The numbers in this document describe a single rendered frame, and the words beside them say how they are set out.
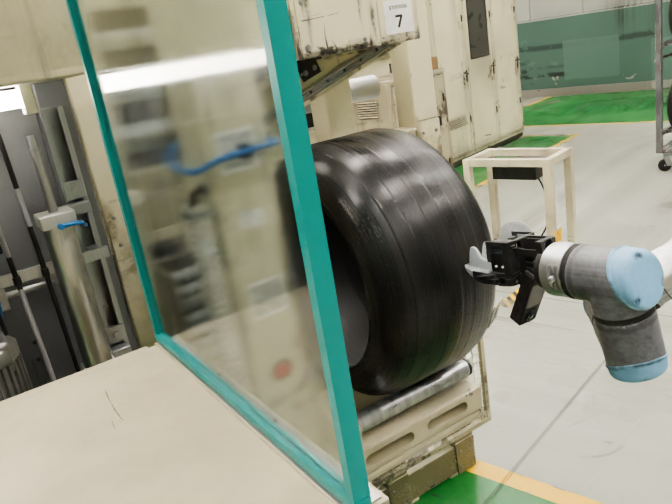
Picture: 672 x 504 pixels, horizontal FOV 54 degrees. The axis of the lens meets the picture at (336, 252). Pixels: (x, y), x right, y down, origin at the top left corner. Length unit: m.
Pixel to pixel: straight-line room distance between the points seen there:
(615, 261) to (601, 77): 12.09
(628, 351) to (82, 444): 0.78
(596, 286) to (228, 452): 0.59
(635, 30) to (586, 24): 0.86
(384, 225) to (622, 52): 11.81
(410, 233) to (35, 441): 0.71
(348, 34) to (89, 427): 1.11
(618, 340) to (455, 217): 0.40
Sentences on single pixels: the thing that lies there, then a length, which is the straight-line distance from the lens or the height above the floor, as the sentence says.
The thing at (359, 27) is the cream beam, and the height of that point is 1.69.
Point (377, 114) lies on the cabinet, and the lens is 6.04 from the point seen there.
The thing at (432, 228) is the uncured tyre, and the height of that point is 1.30.
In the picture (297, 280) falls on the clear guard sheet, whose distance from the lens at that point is 0.55.
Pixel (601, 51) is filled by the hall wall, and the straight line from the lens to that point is 13.04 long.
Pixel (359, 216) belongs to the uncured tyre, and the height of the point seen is 1.35.
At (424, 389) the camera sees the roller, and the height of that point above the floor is 0.91.
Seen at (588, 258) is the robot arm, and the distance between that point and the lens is 1.06.
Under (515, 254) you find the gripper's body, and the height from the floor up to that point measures 1.27.
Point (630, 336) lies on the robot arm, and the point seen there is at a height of 1.18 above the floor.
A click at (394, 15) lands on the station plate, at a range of 1.74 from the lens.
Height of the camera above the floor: 1.67
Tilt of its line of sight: 18 degrees down
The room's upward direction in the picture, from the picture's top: 9 degrees counter-clockwise
